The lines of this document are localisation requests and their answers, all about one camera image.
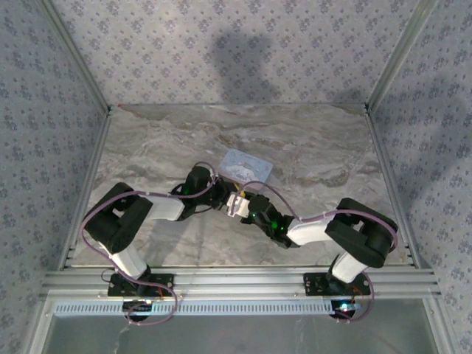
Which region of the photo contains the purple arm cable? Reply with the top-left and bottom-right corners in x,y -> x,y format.
80,162 -> 180,327
235,180 -> 400,326

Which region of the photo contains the aluminium table side rail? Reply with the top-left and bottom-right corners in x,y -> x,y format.
363,105 -> 431,269
58,109 -> 114,271

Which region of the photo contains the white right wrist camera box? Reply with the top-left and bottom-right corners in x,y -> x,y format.
226,192 -> 253,219

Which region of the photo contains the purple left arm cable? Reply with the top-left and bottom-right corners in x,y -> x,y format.
80,162 -> 180,327

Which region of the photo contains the white slotted cable duct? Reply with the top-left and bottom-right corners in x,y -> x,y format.
54,302 -> 333,317

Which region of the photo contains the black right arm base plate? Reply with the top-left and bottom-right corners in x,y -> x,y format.
302,272 -> 371,297

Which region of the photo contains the pastel cartoon dog tin box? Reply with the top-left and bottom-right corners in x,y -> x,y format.
218,148 -> 275,193

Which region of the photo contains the aluminium mounting rail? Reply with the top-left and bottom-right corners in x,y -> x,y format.
39,266 -> 443,300

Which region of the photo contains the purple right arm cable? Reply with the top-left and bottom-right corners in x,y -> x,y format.
235,180 -> 400,326

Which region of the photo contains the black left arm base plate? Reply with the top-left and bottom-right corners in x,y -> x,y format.
107,273 -> 176,297

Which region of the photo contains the aluminium corner post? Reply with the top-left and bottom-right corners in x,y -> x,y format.
41,0 -> 113,113
367,0 -> 440,108

